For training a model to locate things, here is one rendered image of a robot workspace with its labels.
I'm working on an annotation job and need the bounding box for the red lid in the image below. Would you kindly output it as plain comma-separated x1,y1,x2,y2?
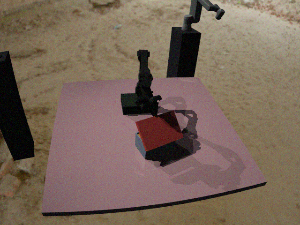
135,110,183,151

